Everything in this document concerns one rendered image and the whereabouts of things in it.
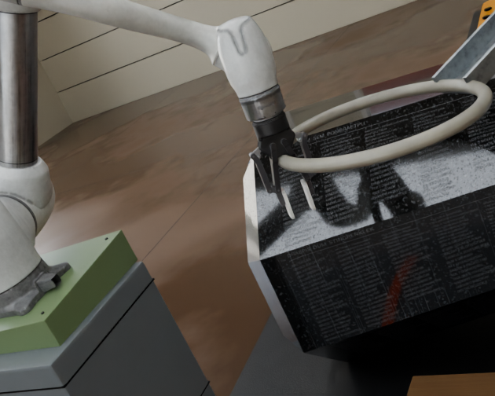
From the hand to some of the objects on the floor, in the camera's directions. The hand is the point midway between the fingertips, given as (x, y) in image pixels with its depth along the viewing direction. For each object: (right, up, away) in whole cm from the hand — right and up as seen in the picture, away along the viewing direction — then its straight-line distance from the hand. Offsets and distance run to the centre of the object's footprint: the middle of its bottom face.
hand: (298, 199), depth 155 cm
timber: (+50, -60, +34) cm, 86 cm away
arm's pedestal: (-30, -97, +41) cm, 109 cm away
